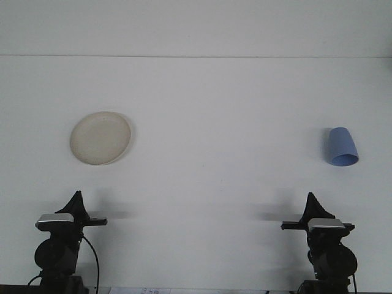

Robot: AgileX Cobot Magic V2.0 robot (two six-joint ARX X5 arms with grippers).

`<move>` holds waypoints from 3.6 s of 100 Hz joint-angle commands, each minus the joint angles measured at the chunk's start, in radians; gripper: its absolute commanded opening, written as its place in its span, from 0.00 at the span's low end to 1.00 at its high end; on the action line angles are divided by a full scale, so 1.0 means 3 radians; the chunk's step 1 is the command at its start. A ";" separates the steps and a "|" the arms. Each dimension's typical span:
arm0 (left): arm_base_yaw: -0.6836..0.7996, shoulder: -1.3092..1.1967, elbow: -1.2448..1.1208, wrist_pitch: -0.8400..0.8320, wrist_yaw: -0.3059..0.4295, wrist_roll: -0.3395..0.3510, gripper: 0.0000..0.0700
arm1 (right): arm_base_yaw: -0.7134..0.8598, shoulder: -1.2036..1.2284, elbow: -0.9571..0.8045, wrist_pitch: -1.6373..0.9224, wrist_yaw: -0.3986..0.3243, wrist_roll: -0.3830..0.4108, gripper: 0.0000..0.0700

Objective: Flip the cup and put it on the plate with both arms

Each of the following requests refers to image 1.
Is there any pale blue cup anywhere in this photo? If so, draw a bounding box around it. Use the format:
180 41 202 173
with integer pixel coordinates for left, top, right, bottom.
324 127 360 167

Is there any pale round plate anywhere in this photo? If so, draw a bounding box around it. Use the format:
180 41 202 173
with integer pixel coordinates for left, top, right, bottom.
69 111 134 167

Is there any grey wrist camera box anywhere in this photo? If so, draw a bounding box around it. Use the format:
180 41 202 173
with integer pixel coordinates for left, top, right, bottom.
34 214 75 231
307 217 345 230

